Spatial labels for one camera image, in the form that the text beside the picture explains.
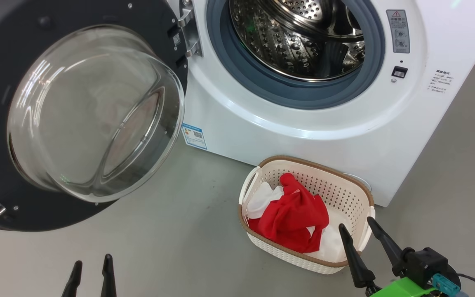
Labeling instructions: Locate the round white drain cover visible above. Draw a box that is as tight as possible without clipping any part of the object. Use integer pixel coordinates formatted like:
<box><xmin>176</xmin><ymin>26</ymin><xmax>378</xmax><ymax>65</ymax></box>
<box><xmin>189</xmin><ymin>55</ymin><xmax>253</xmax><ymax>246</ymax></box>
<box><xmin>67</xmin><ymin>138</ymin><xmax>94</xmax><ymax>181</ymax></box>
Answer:
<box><xmin>344</xmin><ymin>173</ymin><xmax>372</xmax><ymax>193</ymax></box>

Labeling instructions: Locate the cream basket with brown rim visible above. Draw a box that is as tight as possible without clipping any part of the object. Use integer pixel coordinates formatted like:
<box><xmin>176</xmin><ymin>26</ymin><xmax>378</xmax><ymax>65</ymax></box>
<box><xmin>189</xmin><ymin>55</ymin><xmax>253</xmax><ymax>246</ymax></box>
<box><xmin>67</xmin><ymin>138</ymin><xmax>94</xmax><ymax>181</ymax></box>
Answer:
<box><xmin>238</xmin><ymin>156</ymin><xmax>376</xmax><ymax>275</ymax></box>

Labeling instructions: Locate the grey rubber door gasket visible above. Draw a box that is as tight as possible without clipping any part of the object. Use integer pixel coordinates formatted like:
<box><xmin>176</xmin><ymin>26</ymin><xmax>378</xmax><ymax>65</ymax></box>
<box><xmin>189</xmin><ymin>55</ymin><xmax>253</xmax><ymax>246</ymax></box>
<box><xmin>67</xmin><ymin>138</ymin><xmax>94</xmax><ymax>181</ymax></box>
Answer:
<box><xmin>207</xmin><ymin>0</ymin><xmax>386</xmax><ymax>110</ymax></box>

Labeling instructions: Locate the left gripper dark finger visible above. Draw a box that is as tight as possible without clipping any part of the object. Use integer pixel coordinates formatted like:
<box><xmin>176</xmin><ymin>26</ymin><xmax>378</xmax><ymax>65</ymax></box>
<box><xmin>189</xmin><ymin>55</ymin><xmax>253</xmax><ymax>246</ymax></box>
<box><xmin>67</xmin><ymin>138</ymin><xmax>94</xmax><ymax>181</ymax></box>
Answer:
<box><xmin>61</xmin><ymin>260</ymin><xmax>83</xmax><ymax>297</ymax></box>
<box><xmin>100</xmin><ymin>254</ymin><xmax>118</xmax><ymax>297</ymax></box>

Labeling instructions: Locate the white front-load washing machine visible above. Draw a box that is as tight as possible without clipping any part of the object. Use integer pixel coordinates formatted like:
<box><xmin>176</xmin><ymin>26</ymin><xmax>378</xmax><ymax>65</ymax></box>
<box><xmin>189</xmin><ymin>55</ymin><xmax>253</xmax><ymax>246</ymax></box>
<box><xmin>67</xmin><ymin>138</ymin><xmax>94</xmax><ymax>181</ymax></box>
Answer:
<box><xmin>176</xmin><ymin>0</ymin><xmax>475</xmax><ymax>207</ymax></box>

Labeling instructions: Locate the blue energy label sticker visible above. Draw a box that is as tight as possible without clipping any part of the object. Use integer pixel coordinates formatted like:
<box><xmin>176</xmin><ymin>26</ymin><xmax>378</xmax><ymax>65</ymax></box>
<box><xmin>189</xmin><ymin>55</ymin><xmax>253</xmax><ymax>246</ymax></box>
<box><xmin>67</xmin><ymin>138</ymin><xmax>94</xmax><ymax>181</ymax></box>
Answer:
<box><xmin>182</xmin><ymin>123</ymin><xmax>208</xmax><ymax>150</ymax></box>

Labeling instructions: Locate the metal door hinge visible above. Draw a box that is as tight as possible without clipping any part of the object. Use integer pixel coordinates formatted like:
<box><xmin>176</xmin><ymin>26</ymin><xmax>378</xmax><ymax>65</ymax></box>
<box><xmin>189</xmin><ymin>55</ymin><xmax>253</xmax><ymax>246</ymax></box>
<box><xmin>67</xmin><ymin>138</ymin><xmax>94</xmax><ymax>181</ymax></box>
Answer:
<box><xmin>178</xmin><ymin>0</ymin><xmax>203</xmax><ymax>58</ymax></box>

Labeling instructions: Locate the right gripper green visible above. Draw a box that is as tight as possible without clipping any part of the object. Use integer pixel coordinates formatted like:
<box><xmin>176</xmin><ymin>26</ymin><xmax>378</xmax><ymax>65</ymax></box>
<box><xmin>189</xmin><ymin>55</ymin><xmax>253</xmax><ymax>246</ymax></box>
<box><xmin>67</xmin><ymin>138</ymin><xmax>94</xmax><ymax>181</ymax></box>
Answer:
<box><xmin>339</xmin><ymin>217</ymin><xmax>437</xmax><ymax>297</ymax></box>

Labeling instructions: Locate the steel perforated drum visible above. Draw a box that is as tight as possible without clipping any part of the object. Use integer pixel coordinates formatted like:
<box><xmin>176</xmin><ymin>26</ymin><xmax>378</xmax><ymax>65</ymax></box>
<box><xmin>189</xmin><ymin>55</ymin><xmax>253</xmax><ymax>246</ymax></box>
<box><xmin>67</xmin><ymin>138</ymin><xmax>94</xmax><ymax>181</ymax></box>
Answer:
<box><xmin>229</xmin><ymin>0</ymin><xmax>366</xmax><ymax>82</ymax></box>

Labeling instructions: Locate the grey warning sticker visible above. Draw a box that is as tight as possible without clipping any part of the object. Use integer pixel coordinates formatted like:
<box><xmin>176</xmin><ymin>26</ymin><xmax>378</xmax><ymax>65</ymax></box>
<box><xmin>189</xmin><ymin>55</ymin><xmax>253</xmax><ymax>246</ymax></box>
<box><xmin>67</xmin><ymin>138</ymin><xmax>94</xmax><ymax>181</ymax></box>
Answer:
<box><xmin>387</xmin><ymin>9</ymin><xmax>410</xmax><ymax>54</ymax></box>

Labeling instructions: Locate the red white printed jersey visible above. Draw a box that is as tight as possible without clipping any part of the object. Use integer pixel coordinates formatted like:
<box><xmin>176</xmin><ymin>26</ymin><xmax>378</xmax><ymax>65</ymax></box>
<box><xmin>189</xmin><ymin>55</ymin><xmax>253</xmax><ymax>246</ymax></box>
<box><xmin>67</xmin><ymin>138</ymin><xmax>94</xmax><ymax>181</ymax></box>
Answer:
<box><xmin>246</xmin><ymin>181</ymin><xmax>352</xmax><ymax>263</ymax></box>

